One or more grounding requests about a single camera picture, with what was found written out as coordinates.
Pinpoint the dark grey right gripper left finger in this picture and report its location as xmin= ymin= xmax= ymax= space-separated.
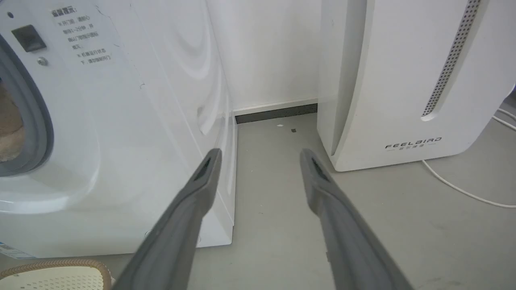
xmin=112 ymin=148 xmax=223 ymax=290

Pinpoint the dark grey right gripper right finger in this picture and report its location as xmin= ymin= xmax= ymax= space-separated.
xmin=300 ymin=148 xmax=413 ymax=290

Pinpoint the cream laundry basket brown rim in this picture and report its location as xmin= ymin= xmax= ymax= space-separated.
xmin=0 ymin=259 xmax=112 ymax=290

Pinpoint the white front-load washing machine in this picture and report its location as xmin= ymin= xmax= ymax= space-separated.
xmin=0 ymin=0 xmax=238 ymax=259

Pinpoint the beige plush item in drum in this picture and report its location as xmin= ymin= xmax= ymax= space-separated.
xmin=0 ymin=83 xmax=25 ymax=163

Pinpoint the white Feelbird air purifier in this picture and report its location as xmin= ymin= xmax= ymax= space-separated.
xmin=317 ymin=0 xmax=516 ymax=172

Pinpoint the grey rubber door gasket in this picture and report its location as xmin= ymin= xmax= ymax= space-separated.
xmin=0 ymin=35 xmax=55 ymax=178

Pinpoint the white instruction sticker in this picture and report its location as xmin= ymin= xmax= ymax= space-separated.
xmin=38 ymin=3 xmax=121 ymax=71

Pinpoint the white power cable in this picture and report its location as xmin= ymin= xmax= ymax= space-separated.
xmin=422 ymin=108 xmax=516 ymax=209

